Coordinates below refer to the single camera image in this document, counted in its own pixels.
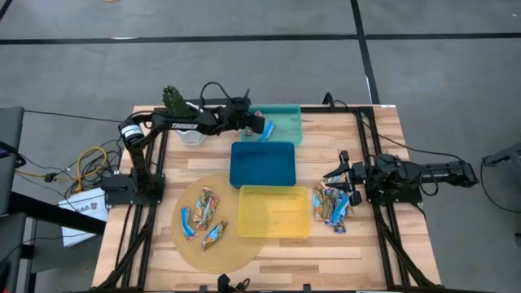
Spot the black desk bar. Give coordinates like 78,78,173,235
7,190,107,236

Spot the thin black floor cable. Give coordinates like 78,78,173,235
24,109,131,124

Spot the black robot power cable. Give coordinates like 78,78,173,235
323,92,465,164

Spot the grey padded chair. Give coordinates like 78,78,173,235
0,106,25,216

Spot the white printed cardboard box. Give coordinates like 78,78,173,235
58,186,110,248

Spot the yellow translucent plastic bin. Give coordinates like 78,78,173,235
237,184,311,239

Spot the small black device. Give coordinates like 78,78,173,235
217,273,252,293

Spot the yellow floor cable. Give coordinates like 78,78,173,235
75,145,109,193

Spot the dark grey equipment stand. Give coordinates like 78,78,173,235
479,142,521,215

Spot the black aluminium table frame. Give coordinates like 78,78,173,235
95,96,443,293

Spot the teal translucent plastic bin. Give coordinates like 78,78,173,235
240,103,304,147

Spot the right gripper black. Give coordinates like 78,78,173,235
323,150,367,207

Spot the white hexagonal plant pot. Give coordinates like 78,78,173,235
168,102,208,147

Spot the bright blue granola bar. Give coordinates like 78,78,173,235
330,194,351,227
259,120,277,143

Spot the dark blue plastic bin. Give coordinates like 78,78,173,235
229,141,298,190

